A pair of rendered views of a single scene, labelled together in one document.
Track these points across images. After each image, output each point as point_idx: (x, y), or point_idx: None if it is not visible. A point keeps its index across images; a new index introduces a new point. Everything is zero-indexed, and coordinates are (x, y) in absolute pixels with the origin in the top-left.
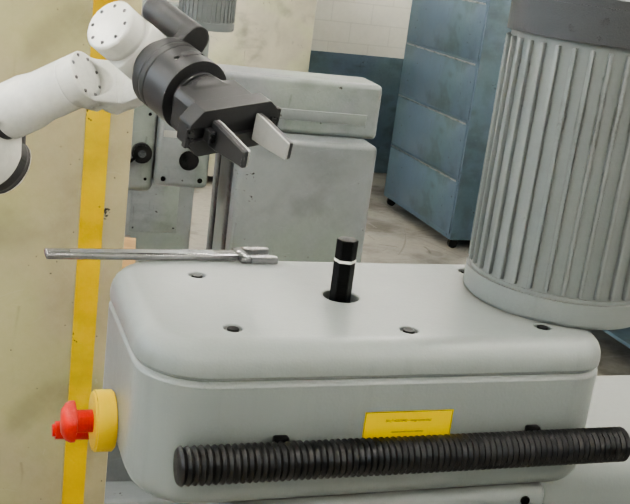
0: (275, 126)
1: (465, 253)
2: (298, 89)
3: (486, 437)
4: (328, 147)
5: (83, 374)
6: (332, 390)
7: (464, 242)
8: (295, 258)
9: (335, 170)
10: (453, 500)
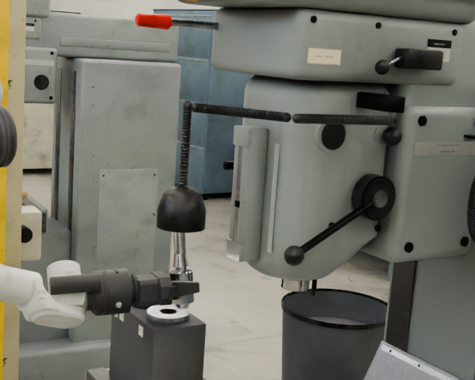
0: None
1: (216, 202)
2: (118, 26)
3: None
4: (146, 65)
5: None
6: None
7: (212, 196)
8: (129, 151)
9: (152, 83)
10: (416, 26)
